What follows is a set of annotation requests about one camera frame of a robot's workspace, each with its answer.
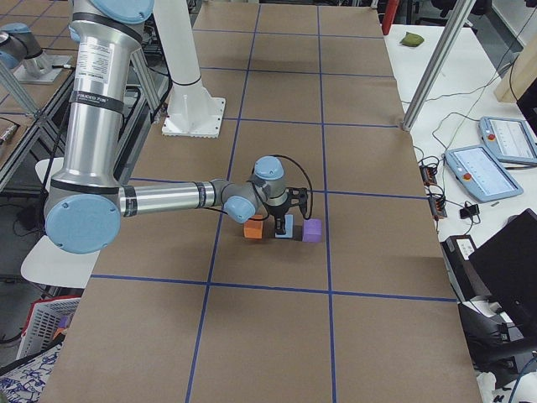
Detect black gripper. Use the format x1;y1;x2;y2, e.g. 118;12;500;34
267;196;290;235

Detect blue foam block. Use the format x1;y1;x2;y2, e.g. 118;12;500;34
274;214;294;238

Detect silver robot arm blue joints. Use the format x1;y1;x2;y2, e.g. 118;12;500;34
44;1;289;254

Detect orange foam block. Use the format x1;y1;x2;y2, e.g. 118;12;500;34
242;214;263;239

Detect purple foam block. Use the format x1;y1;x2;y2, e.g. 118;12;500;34
302;218;322;243

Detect orange electronics board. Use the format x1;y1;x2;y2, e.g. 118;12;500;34
419;164;438;186

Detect black desktop box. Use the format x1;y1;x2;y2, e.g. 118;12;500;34
441;235;488;301

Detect black power adapter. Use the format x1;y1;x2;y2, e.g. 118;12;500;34
459;204;480;219

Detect near teach pendant tablet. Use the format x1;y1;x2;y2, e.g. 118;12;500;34
445;145;524;202

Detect teach pendant tablet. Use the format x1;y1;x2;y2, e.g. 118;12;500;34
445;145;524;202
478;117;536;165

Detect green bean bag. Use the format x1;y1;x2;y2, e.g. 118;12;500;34
399;32;425;48

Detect black monitor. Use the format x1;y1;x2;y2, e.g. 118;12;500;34
470;208;536;336

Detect far teach pendant tablet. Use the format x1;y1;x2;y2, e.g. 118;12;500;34
478;117;536;165

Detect red fire extinguisher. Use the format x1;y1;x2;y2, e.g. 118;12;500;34
381;0;399;35

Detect white plastic basket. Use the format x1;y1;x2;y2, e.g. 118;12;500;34
16;296;81;359

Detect wooden board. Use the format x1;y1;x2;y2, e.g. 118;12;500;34
494;36;536;103

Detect blue patterned cloth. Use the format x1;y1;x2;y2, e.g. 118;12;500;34
1;348;60;402

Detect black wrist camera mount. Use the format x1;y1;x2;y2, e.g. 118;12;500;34
289;187;310;219

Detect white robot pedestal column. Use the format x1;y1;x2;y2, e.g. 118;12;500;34
154;0;226;138

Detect aluminium frame post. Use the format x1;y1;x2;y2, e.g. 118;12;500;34
401;0;477;132

